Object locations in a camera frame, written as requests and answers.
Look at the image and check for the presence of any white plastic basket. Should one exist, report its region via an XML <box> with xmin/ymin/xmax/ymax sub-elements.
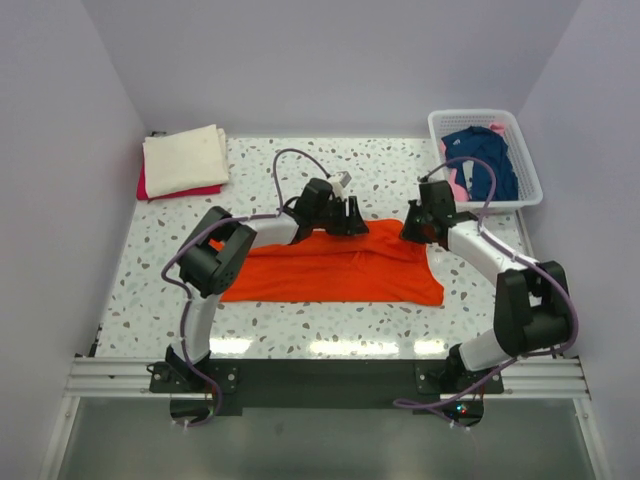
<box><xmin>428</xmin><ymin>109</ymin><xmax>543</xmax><ymax>213</ymax></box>

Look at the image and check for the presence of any folded magenta t shirt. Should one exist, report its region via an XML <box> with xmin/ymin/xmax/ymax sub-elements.
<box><xmin>136</xmin><ymin>167</ymin><xmax>222</xmax><ymax>201</ymax></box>

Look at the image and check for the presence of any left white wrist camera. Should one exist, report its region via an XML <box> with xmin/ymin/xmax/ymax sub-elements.
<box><xmin>328</xmin><ymin>171</ymin><xmax>351</xmax><ymax>196</ymax></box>

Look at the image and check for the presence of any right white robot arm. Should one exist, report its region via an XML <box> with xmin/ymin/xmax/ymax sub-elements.
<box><xmin>401</xmin><ymin>181</ymin><xmax>578</xmax><ymax>393</ymax></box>

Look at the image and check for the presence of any aluminium frame rail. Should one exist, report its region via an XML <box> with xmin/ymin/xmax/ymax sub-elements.
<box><xmin>64</xmin><ymin>328</ymin><xmax>588</xmax><ymax>399</ymax></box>

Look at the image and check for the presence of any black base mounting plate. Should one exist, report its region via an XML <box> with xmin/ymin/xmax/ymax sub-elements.
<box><xmin>147</xmin><ymin>359</ymin><xmax>485</xmax><ymax>422</ymax></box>

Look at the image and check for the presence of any pink t shirt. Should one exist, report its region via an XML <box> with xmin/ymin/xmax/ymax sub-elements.
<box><xmin>440</xmin><ymin>124</ymin><xmax>504</xmax><ymax>201</ymax></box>

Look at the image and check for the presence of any orange t shirt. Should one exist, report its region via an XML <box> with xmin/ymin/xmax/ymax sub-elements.
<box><xmin>222</xmin><ymin>219</ymin><xmax>445</xmax><ymax>307</ymax></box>

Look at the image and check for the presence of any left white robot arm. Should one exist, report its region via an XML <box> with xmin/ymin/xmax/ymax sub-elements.
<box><xmin>161</xmin><ymin>178</ymin><xmax>369</xmax><ymax>392</ymax></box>

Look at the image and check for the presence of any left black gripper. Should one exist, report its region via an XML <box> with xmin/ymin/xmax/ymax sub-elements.
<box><xmin>312</xmin><ymin>197</ymin><xmax>368</xmax><ymax>237</ymax></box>

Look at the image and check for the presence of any navy blue t shirt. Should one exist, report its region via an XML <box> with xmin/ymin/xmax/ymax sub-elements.
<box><xmin>441</xmin><ymin>126</ymin><xmax>519</xmax><ymax>202</ymax></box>

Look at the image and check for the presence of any folded cream t shirt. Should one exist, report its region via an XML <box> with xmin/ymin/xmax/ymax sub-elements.
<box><xmin>142</xmin><ymin>124</ymin><xmax>230</xmax><ymax>197</ymax></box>

